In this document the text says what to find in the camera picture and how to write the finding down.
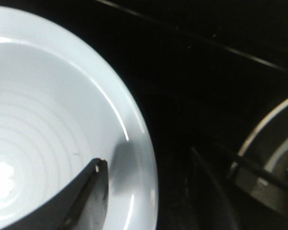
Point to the light blue plate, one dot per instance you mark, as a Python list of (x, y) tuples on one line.
[(61, 105)]

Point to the black glass cooktop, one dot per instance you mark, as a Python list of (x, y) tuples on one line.
[(204, 73)]

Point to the right black pan support grate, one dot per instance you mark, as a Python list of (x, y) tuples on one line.
[(215, 164)]

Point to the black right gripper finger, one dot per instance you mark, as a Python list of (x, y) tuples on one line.
[(81, 205)]

